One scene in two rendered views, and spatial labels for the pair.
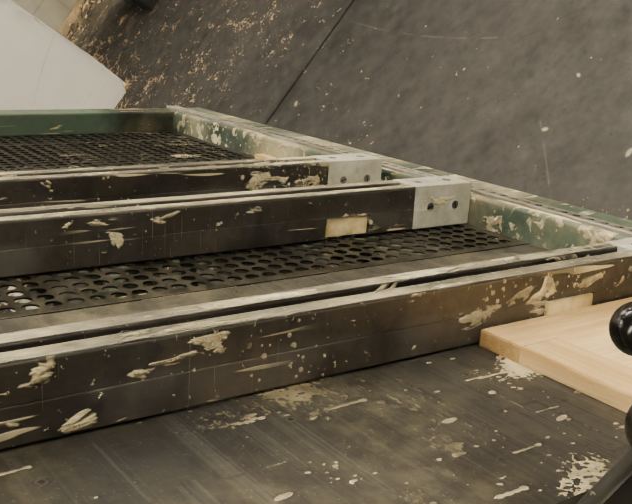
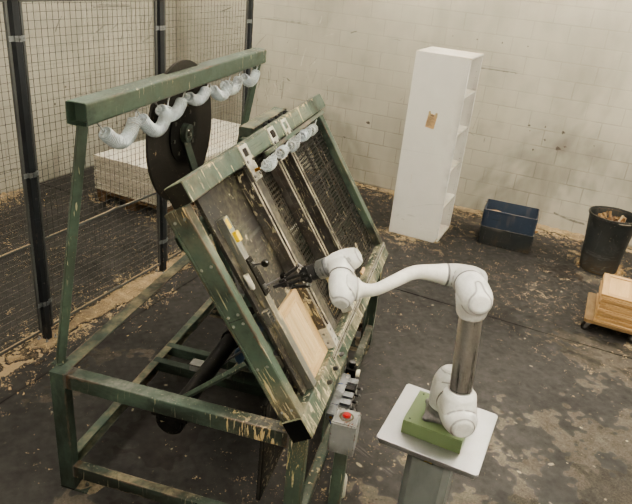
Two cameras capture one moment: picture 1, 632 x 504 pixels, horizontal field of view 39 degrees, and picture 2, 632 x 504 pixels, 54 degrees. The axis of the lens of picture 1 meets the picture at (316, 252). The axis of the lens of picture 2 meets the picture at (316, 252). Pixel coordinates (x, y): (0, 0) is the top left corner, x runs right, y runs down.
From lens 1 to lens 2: 251 cm
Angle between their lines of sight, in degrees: 21
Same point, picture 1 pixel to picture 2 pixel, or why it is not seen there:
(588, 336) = (299, 308)
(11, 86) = (415, 195)
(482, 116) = (432, 365)
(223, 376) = (269, 234)
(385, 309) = (290, 262)
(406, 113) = (431, 341)
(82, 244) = (297, 213)
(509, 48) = not seen: hidden behind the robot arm
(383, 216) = not seen: hidden behind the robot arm
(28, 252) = (291, 203)
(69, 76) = (429, 216)
